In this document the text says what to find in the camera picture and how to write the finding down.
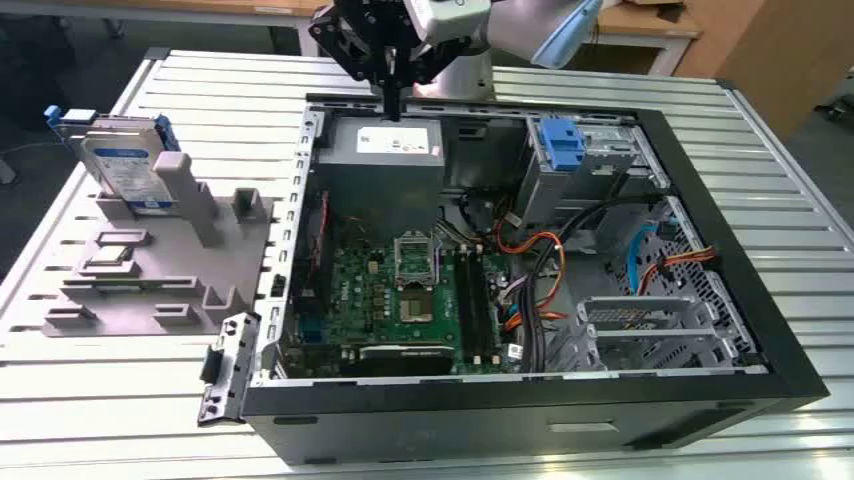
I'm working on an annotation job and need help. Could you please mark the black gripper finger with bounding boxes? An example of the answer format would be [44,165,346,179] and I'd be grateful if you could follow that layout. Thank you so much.
[306,12,396,123]
[393,38,469,123]

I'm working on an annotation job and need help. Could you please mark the hard disk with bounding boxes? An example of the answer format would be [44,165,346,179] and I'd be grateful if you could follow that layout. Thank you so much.
[42,104,181,219]

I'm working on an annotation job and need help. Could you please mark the blue data wire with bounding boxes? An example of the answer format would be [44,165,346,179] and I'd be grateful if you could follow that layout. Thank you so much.
[623,219,676,297]

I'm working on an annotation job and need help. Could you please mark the orange red disk power wire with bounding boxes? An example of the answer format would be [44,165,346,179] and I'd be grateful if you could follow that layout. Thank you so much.
[636,244,719,297]

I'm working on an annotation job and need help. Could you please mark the grey metal disk bay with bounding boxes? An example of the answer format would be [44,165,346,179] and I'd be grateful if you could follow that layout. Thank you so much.
[573,294,753,374]

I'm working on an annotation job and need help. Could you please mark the grey power supply unit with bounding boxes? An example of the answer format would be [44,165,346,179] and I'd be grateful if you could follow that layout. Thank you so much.
[310,115,447,239]

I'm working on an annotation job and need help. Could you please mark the blue drive cage latch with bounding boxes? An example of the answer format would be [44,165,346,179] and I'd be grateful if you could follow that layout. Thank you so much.
[540,118,587,172]

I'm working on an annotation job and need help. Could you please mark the grey metal drive cage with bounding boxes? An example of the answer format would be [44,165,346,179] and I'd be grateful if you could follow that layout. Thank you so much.
[516,115,669,232]

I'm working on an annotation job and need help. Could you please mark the metal socket cover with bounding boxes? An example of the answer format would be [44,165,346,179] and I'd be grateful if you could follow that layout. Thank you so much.
[392,229,443,292]

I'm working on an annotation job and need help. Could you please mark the thin locking lever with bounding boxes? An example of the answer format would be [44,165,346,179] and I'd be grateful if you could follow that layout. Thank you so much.
[429,230,444,286]

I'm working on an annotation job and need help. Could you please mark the wooden top desk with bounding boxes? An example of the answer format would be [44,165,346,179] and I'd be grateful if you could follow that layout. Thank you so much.
[252,0,705,77]

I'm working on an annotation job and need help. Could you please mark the green motherboard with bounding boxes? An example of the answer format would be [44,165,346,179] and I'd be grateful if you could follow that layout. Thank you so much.
[285,214,529,377]

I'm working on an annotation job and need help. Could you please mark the black RAM slot pair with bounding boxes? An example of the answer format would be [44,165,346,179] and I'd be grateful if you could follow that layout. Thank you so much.
[453,243,488,366]
[471,243,505,366]

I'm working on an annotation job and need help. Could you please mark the CPU socket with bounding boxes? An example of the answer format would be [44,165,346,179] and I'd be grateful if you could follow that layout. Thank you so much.
[396,291,436,325]

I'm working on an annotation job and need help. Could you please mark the grey parts rack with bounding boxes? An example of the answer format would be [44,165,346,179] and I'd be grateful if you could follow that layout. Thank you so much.
[40,152,278,339]

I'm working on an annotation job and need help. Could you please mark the silver CPU chip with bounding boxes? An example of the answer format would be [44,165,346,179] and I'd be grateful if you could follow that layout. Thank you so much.
[89,245,132,265]

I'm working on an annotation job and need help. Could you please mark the black graphics card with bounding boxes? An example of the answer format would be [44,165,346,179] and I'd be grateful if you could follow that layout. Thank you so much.
[337,341,459,378]

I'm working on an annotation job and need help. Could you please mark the green RAM stick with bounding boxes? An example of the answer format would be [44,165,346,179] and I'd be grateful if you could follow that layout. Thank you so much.
[85,280,161,294]

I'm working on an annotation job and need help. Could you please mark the wooden cabinet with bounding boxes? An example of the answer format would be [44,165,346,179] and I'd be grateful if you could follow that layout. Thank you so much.
[679,0,854,141]

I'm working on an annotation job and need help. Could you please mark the grey expansion slot latch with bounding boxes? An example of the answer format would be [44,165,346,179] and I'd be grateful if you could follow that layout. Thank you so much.
[196,310,262,427]

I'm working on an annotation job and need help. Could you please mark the black PC case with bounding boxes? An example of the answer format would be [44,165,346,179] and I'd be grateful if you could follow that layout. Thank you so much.
[238,92,831,466]

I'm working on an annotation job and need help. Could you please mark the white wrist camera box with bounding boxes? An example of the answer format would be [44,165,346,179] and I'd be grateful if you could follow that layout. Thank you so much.
[399,0,493,39]

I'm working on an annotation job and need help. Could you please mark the red black twisted wire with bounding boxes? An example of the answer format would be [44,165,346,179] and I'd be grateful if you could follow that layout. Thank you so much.
[302,192,332,296]

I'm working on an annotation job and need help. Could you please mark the yellow black power wire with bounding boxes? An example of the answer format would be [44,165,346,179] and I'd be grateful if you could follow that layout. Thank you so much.
[433,215,499,242]

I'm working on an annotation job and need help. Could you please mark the orange yellow wire bundle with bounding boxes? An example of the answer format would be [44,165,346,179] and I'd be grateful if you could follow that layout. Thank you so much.
[493,230,569,332]

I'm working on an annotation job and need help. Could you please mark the grey thin wire bundle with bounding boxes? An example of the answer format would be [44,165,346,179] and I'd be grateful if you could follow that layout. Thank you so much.
[497,277,532,314]

